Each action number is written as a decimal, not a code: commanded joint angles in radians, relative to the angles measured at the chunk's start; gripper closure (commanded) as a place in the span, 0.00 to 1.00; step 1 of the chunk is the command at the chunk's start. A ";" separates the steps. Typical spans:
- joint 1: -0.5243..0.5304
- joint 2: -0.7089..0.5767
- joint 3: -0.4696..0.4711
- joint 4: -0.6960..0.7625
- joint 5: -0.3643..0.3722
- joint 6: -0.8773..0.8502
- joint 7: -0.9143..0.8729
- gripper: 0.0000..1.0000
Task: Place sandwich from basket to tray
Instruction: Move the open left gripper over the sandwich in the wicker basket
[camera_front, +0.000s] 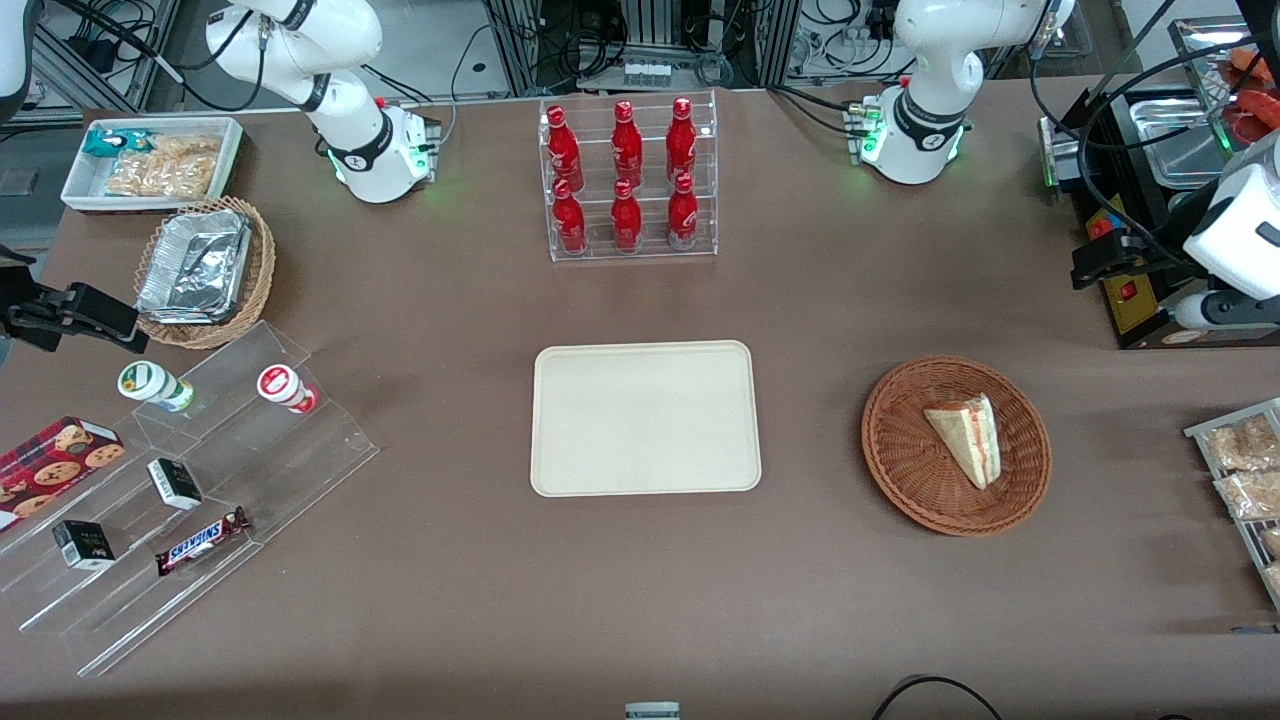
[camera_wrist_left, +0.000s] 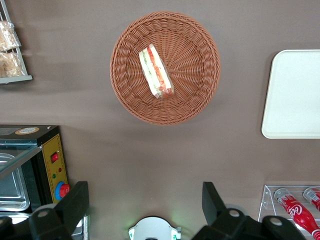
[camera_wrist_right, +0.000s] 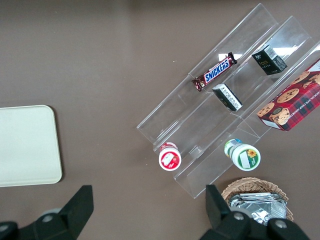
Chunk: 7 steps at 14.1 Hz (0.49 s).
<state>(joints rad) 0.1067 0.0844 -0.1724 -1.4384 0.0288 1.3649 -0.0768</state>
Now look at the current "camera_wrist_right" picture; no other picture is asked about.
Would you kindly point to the Snickers chocolate bar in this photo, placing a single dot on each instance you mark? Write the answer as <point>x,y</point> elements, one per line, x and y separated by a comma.
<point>216,71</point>

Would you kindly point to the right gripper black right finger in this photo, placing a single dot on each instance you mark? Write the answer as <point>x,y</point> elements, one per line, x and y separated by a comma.
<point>220,215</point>

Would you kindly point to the beige rectangular serving tray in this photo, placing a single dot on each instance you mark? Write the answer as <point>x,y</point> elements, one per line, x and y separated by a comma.
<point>25,145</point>

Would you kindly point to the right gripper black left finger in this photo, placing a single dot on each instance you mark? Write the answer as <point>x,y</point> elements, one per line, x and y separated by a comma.
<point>75,210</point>

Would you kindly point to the green lid yogurt cup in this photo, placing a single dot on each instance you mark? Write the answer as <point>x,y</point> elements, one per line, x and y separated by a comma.
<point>246,156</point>

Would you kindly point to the red tartan cookie box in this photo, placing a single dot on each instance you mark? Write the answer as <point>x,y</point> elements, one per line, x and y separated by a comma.
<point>295,100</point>

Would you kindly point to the red lid yogurt cup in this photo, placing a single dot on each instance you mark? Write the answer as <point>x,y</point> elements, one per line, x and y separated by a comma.
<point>170,158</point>

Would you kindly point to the clear acrylic stepped shelf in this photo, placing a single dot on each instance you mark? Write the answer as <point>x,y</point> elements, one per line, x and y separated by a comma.
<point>180,110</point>

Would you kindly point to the small black carton box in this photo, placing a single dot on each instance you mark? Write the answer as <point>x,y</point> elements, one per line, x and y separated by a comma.
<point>268,63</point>
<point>228,97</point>

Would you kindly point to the aluminium foil container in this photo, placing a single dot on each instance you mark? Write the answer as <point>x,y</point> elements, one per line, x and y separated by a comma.
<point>260,212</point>
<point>255,195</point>

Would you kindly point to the light wicker basket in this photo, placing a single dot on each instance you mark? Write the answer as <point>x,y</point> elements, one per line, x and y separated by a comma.
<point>250,185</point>

